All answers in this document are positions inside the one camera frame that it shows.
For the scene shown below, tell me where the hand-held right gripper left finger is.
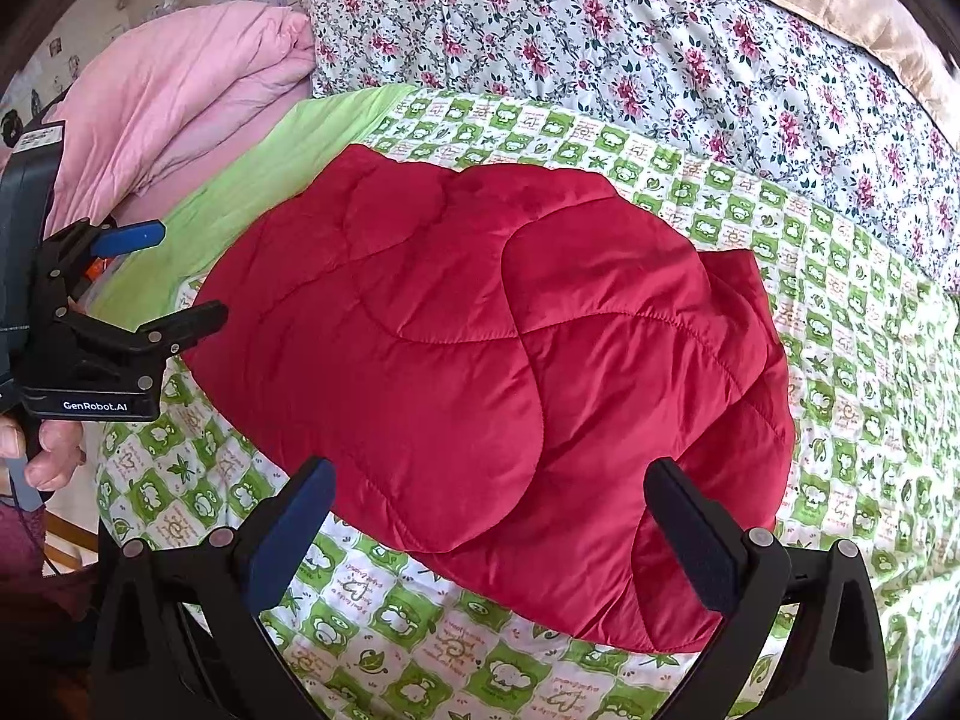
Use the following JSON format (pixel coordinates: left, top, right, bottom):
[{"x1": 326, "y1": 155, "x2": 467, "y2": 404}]
[{"x1": 90, "y1": 457, "x2": 337, "y2": 720}]

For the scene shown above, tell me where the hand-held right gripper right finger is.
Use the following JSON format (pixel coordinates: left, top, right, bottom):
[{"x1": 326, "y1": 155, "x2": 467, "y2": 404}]
[{"x1": 645, "y1": 457, "x2": 890, "y2": 720}]

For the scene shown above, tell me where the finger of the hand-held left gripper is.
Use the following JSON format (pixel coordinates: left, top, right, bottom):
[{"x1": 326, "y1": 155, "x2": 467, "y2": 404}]
[
  {"x1": 51, "y1": 298, "x2": 230, "y2": 380},
  {"x1": 54, "y1": 217, "x2": 167, "y2": 280}
]

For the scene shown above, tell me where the red quilted jacket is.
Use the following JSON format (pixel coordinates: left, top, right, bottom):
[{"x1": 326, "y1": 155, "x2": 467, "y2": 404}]
[{"x1": 180, "y1": 142, "x2": 797, "y2": 653}]

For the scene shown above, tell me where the person's left hand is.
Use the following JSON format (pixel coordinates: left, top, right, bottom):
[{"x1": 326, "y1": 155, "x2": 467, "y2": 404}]
[{"x1": 0, "y1": 416, "x2": 88, "y2": 492}]

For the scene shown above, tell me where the pink quilt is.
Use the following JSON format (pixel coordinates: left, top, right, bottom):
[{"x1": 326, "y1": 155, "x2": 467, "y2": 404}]
[{"x1": 41, "y1": 1, "x2": 317, "y2": 235}]

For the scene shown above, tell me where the green printed bed sheet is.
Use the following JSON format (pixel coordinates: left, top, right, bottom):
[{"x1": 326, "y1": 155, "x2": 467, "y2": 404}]
[{"x1": 82, "y1": 82, "x2": 960, "y2": 720}]

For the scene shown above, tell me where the person's dark red clothing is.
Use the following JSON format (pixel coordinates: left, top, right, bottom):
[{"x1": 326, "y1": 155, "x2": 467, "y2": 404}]
[{"x1": 0, "y1": 502, "x2": 102, "y2": 720}]

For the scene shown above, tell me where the floral quilt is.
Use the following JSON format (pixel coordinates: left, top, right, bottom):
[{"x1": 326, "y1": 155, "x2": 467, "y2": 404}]
[{"x1": 307, "y1": 0, "x2": 960, "y2": 293}]

